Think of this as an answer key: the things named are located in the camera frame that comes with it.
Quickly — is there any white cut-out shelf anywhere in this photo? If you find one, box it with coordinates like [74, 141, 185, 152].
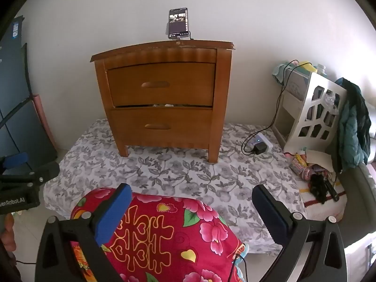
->
[272, 65, 349, 155]

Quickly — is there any wooden nightstand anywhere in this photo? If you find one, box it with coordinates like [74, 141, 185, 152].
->
[90, 39, 236, 163]

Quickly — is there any white power strip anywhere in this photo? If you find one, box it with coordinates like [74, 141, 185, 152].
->
[250, 133, 275, 155]

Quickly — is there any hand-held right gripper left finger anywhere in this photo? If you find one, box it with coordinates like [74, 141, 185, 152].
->
[35, 183, 133, 282]

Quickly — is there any yellow object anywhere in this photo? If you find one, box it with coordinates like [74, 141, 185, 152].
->
[297, 61, 318, 72]

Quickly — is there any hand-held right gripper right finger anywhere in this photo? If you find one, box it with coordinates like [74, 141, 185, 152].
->
[252, 184, 345, 282]

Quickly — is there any pink patterned pouch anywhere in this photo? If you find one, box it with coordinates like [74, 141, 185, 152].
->
[289, 153, 312, 180]

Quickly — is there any grey upholstered chair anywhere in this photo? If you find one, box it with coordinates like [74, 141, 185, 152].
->
[327, 137, 376, 249]

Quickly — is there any grey floral bed sheet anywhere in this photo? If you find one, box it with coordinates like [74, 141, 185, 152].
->
[43, 118, 307, 256]

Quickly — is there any teal jacket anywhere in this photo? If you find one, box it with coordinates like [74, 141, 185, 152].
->
[335, 77, 372, 172]

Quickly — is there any person's left hand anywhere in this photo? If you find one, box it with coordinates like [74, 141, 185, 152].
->
[0, 213, 17, 251]

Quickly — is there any green cloth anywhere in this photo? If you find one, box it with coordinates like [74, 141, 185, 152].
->
[272, 62, 290, 83]

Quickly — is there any dark blue folded table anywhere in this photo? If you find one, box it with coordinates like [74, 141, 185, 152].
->
[0, 15, 58, 168]

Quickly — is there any thin black cable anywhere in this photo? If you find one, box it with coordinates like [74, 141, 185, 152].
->
[228, 253, 248, 282]

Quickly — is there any smartphone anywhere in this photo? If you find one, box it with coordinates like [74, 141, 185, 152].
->
[168, 7, 189, 39]

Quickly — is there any cream paper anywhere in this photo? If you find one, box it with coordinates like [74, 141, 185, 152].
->
[305, 149, 335, 172]

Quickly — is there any red floral blanket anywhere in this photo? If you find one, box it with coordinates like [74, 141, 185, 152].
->
[70, 187, 250, 282]

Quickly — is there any pale patterned storage box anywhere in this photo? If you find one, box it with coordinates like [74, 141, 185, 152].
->
[286, 69, 309, 100]

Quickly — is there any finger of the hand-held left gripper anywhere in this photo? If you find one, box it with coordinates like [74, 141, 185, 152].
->
[0, 161, 61, 188]
[0, 152, 29, 177]

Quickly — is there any black object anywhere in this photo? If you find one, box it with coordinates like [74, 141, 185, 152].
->
[308, 174, 341, 204]

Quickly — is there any black charger cable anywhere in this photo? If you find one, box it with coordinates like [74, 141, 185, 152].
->
[241, 59, 300, 156]

